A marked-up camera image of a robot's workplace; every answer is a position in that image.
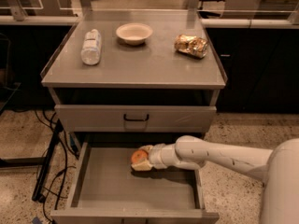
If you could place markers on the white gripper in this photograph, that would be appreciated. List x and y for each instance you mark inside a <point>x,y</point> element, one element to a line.
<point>155,157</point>

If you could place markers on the orange fruit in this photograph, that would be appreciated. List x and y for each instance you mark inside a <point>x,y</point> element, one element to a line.
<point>138,156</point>

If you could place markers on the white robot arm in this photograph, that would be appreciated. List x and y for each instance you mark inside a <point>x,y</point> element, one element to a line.
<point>277,169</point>

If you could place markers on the open grey middle drawer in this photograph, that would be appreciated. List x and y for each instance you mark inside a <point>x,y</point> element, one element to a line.
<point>106,190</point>

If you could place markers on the closed grey top drawer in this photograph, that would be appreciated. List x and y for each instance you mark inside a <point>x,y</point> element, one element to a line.
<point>109,118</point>

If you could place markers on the grey drawer cabinet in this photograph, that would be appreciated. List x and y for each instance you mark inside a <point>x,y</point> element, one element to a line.
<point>152,73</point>

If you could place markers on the black metal stand leg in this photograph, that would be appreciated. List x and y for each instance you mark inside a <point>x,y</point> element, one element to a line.
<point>46,162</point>

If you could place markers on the clear plastic water bottle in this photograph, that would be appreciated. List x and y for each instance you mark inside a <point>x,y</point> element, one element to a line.
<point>91,48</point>

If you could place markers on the crumpled gold snack bag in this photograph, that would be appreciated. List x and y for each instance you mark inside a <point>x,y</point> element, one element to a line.
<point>191,45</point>

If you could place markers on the white paper bowl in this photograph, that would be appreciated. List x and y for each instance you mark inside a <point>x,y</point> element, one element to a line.
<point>134,34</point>

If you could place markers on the black drawer handle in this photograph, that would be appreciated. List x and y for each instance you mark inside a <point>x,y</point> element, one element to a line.
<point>126,118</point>

